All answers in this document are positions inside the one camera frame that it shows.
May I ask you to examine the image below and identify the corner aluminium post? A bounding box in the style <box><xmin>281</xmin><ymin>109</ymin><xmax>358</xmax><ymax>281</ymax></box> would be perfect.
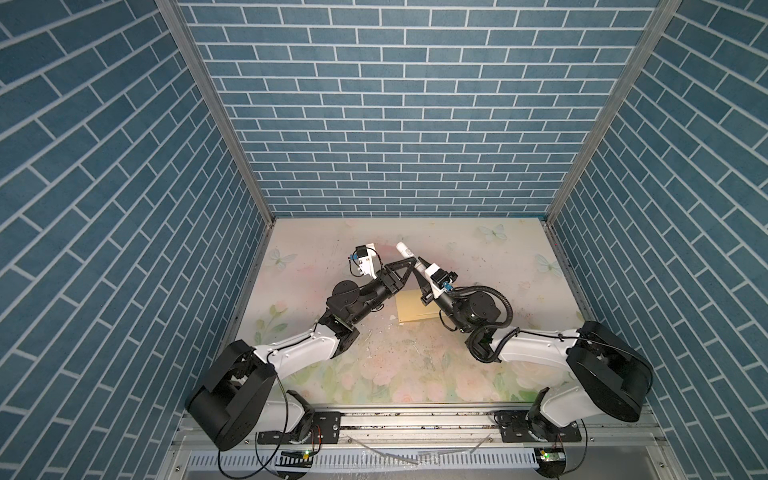
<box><xmin>543</xmin><ymin>0</ymin><xmax>681</xmax><ymax>230</ymax></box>
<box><xmin>156</xmin><ymin>0</ymin><xmax>275</xmax><ymax>228</ymax></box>

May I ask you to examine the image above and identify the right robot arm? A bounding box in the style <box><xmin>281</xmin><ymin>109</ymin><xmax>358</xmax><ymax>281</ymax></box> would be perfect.
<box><xmin>416</xmin><ymin>264</ymin><xmax>653</xmax><ymax>442</ymax></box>

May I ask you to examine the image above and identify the white slotted cable duct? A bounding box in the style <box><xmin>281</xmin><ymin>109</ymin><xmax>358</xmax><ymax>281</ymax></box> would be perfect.
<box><xmin>186</xmin><ymin>448</ymin><xmax>539</xmax><ymax>474</ymax></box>

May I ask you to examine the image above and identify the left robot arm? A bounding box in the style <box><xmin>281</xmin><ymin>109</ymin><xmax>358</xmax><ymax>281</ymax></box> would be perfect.
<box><xmin>185</xmin><ymin>257</ymin><xmax>422</xmax><ymax>451</ymax></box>

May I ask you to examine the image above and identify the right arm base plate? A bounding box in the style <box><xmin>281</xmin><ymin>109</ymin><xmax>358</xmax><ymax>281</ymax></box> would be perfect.
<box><xmin>493</xmin><ymin>410</ymin><xmax>582</xmax><ymax>443</ymax></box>

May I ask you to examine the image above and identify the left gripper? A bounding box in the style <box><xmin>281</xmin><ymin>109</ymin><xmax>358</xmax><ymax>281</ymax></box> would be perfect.
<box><xmin>345</xmin><ymin>259</ymin><xmax>413</xmax><ymax>328</ymax></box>

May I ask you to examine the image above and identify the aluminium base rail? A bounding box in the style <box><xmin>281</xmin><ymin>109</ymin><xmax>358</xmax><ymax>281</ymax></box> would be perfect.
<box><xmin>173</xmin><ymin>404</ymin><xmax>661</xmax><ymax>451</ymax></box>

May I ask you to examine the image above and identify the yellow envelope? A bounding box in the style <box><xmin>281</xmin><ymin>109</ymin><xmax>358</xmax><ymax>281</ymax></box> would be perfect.
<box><xmin>395</xmin><ymin>290</ymin><xmax>440</xmax><ymax>324</ymax></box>

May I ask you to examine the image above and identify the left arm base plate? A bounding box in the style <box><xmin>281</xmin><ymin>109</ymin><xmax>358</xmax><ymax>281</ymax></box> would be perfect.
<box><xmin>256</xmin><ymin>411</ymin><xmax>342</xmax><ymax>445</ymax></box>

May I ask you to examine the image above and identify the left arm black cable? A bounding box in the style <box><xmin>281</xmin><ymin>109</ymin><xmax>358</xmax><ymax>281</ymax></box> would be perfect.
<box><xmin>215</xmin><ymin>248</ymin><xmax>397</xmax><ymax>480</ymax></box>

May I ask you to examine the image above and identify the left corner aluminium post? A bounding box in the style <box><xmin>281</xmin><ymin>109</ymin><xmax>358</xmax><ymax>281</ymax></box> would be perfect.
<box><xmin>156</xmin><ymin>0</ymin><xmax>275</xmax><ymax>228</ymax></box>

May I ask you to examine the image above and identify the right corner aluminium post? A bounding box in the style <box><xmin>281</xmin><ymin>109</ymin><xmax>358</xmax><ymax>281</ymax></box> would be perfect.
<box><xmin>543</xmin><ymin>0</ymin><xmax>681</xmax><ymax>230</ymax></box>

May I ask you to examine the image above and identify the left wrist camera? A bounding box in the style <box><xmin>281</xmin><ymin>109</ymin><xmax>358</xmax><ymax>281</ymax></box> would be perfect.
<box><xmin>348</xmin><ymin>243</ymin><xmax>382</xmax><ymax>279</ymax></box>

